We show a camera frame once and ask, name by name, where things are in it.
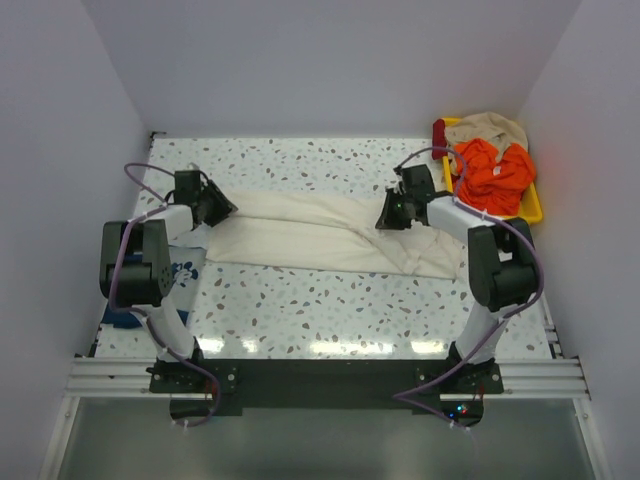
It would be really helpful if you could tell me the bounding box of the purple cable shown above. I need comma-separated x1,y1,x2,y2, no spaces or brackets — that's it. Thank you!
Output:
108,163,221,429
393,146,544,426

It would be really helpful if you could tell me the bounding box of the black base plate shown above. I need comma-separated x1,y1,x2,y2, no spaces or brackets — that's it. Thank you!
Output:
147,359,504,425

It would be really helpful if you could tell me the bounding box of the aluminium rail frame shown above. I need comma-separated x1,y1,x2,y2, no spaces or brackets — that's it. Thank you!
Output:
40,318,611,479

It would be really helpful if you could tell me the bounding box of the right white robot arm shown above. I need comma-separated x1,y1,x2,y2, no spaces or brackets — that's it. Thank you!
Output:
376,165,544,365

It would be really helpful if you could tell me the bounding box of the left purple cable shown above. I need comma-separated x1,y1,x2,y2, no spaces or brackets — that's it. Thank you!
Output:
108,163,221,429

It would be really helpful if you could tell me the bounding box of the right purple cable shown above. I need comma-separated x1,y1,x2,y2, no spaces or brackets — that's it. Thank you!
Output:
393,146,544,426

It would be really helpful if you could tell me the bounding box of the red cloth in bin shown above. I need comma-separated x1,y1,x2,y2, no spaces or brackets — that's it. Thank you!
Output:
431,118,448,160

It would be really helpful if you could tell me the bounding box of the cream t shirt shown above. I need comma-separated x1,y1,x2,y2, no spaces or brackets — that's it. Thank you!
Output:
206,191,464,280

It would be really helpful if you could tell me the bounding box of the beige t shirt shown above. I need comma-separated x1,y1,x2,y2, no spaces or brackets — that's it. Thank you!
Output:
444,112,529,162

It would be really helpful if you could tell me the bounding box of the folded blue white t shirt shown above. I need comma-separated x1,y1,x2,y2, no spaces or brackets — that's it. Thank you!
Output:
101,246,205,330

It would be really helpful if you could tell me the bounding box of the orange t shirt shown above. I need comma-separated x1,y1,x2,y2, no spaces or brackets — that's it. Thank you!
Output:
454,138,537,217

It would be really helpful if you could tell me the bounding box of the yellow plastic bin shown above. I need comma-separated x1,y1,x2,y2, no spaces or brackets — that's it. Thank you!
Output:
439,118,543,224

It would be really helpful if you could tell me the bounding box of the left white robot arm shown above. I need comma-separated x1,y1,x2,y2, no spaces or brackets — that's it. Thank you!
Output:
99,170,237,362

